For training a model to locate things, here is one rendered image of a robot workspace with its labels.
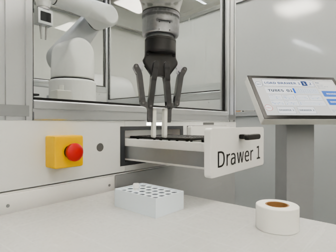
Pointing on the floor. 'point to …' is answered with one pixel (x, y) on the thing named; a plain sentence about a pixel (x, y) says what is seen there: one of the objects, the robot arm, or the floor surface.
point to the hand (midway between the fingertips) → (159, 123)
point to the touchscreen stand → (295, 166)
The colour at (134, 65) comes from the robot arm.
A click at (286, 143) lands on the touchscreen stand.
